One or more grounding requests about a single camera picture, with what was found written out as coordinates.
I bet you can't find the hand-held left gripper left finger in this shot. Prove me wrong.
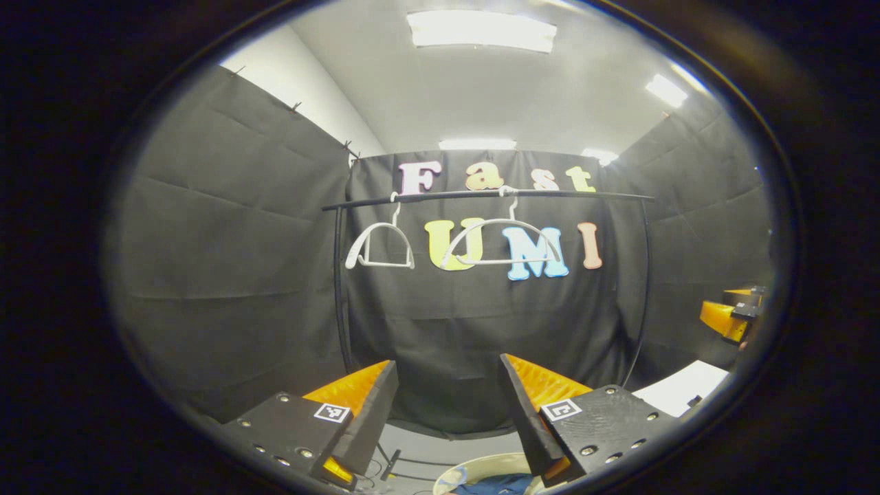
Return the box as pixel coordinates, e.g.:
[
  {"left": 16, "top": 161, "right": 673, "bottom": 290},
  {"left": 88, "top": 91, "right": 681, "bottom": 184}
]
[{"left": 220, "top": 360, "right": 399, "bottom": 485}]

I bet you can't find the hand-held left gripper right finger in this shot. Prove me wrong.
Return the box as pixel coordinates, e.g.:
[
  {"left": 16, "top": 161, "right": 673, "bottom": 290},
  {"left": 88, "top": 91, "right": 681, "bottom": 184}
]
[{"left": 500, "top": 353, "right": 678, "bottom": 485}]

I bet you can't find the beige laundry hamper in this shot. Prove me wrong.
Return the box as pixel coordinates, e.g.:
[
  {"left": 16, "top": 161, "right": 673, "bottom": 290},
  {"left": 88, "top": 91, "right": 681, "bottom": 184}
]
[{"left": 432, "top": 452, "right": 551, "bottom": 495}]

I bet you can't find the blue corduroy jacket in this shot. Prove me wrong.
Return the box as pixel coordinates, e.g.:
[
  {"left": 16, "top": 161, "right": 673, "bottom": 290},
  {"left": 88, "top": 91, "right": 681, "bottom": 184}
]
[{"left": 454, "top": 473, "right": 534, "bottom": 495}]

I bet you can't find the white plastic hanger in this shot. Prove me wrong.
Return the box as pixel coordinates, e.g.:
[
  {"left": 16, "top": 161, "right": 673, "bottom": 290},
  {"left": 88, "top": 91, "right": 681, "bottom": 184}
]
[
  {"left": 344, "top": 192, "right": 416, "bottom": 270},
  {"left": 440, "top": 186, "right": 563, "bottom": 270}
]

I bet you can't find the black metal clothes rack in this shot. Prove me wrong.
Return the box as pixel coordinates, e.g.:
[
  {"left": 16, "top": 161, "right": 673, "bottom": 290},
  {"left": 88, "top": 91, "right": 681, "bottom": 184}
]
[{"left": 322, "top": 189, "right": 654, "bottom": 389}]

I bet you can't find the long ceiling light panel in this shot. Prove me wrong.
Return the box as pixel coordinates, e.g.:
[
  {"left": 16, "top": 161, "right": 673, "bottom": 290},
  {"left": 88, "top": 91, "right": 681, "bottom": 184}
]
[{"left": 439, "top": 139, "right": 518, "bottom": 151}]

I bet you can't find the large ceiling light panel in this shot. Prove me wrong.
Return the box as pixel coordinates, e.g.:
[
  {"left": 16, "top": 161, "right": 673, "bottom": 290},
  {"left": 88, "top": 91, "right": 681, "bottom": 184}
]
[{"left": 406, "top": 10, "right": 558, "bottom": 54}]

